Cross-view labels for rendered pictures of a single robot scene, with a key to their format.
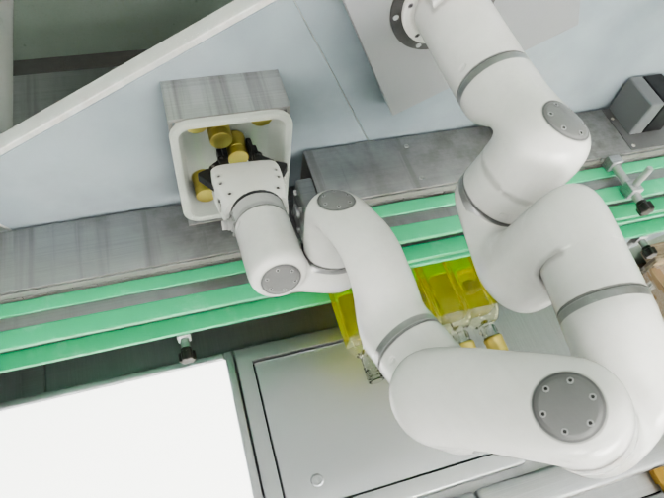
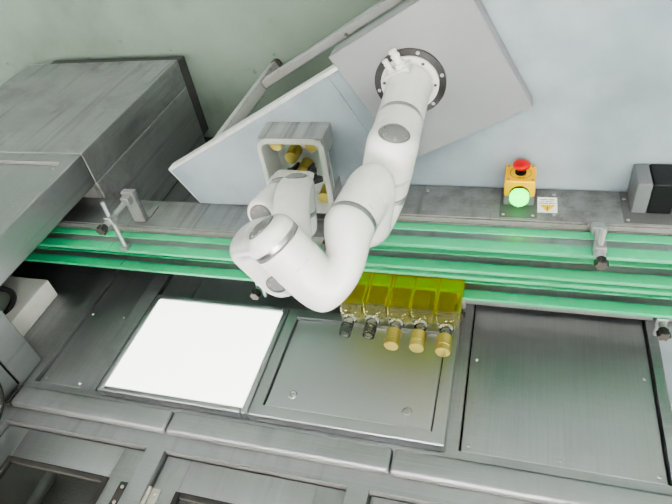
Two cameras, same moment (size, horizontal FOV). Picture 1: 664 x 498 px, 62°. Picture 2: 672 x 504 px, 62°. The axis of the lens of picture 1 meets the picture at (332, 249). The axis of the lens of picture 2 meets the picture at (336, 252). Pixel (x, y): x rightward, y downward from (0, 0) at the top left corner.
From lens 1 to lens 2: 0.82 m
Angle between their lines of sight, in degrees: 34
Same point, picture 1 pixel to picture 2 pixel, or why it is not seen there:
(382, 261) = (289, 200)
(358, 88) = not seen: hidden behind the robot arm
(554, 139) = (376, 140)
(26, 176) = (208, 169)
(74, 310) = (206, 246)
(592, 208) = (367, 171)
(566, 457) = (248, 247)
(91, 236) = (233, 213)
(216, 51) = (294, 107)
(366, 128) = not seen: hidden behind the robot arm
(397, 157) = (416, 195)
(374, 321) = not seen: hidden behind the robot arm
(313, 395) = (321, 349)
